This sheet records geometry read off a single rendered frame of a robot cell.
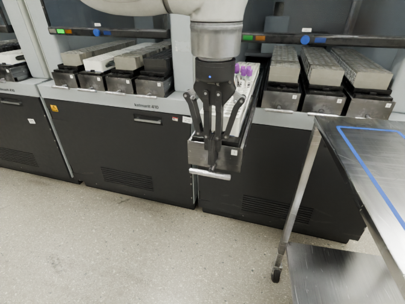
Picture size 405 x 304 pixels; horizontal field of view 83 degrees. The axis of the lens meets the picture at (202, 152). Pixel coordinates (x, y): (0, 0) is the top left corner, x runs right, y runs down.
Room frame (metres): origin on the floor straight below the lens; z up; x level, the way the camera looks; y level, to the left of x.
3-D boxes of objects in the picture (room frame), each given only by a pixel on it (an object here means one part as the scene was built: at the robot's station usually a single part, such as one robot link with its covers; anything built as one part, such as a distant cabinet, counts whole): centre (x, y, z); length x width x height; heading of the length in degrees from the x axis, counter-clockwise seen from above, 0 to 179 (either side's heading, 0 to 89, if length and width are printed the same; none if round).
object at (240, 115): (0.64, -0.08, 0.83); 0.30 x 0.10 x 0.06; 164
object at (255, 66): (0.95, -0.17, 0.83); 0.30 x 0.10 x 0.06; 164
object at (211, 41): (0.45, -0.02, 1.03); 0.09 x 0.09 x 0.06
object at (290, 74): (0.93, -0.32, 0.85); 0.12 x 0.02 x 0.06; 74
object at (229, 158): (0.77, -0.12, 0.78); 0.73 x 0.14 x 0.09; 164
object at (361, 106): (1.07, -0.68, 0.78); 0.73 x 0.14 x 0.09; 164
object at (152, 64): (1.09, 0.21, 0.85); 0.12 x 0.02 x 0.06; 74
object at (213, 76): (0.45, -0.02, 0.96); 0.08 x 0.07 x 0.09; 74
